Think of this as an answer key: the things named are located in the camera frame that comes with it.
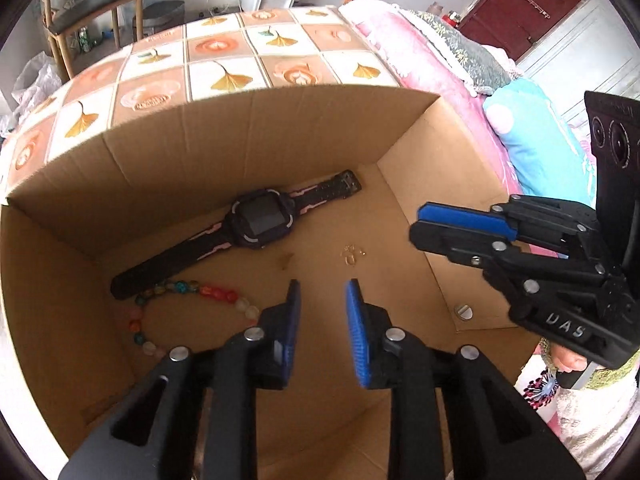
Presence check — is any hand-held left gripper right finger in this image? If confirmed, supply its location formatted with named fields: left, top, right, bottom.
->
left=345, top=278, right=586, bottom=480

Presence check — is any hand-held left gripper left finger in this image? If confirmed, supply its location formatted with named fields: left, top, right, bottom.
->
left=59, top=279, right=302, bottom=480

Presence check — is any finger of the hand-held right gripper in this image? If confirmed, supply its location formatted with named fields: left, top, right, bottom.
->
left=417, top=195, right=608, bottom=261
left=409, top=221, right=606, bottom=301

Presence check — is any multicolour bead bracelet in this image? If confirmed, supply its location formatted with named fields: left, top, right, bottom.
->
left=129, top=280, right=261, bottom=358

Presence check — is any pink and black smartwatch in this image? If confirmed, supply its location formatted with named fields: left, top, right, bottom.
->
left=110, top=170, right=362, bottom=301

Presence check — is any brown cardboard box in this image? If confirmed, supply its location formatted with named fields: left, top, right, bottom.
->
left=0, top=86, right=543, bottom=480

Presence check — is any person's right forearm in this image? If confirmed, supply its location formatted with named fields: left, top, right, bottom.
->
left=545, top=350, right=640, bottom=480

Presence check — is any person's right hand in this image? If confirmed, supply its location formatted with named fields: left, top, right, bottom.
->
left=541, top=338, right=585, bottom=375

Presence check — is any light blue pillow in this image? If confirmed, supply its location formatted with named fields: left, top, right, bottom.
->
left=482, top=77, right=598, bottom=208

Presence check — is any white panelled door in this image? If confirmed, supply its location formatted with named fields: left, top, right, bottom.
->
left=517, top=0, right=640, bottom=133

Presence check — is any grey floral pillow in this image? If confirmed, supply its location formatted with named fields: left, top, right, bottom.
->
left=415, top=10, right=513, bottom=93

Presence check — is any dark red door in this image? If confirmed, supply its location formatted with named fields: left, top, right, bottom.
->
left=457, top=0, right=586, bottom=61

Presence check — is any clear plastic bag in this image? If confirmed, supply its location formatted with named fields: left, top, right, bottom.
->
left=10, top=52, right=63, bottom=121

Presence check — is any wooden chair with dark seat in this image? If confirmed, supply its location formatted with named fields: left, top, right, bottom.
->
left=40, top=0, right=146, bottom=81

